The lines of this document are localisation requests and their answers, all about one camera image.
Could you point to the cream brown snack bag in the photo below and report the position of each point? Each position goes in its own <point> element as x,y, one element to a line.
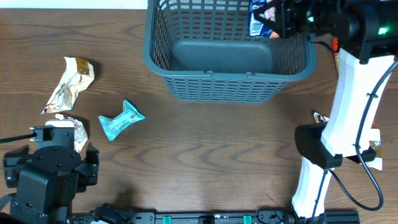
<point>80,133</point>

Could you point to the teal snack wrapper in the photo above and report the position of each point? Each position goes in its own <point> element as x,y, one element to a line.
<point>112,127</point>

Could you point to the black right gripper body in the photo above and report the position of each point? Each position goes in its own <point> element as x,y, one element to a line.
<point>288,19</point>

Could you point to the cream crumpled snack bag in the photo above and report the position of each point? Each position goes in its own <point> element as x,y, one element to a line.
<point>77,77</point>

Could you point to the orange cracker package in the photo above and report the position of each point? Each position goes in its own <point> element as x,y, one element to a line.
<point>335,51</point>

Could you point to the colourful tissue pack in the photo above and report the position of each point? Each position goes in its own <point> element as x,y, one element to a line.
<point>257,28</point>

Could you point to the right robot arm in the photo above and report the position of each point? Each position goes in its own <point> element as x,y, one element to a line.
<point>367,36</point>

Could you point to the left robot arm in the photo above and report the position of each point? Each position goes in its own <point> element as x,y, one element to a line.
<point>47,180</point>

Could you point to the cream snack bag right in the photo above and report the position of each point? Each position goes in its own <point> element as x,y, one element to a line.
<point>374,143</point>

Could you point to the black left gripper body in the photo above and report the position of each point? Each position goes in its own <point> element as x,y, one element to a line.
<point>86,173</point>

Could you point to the grey plastic basket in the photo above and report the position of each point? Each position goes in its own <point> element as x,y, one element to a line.
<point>203,52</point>

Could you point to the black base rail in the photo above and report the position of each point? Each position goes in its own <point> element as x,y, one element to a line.
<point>266,216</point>

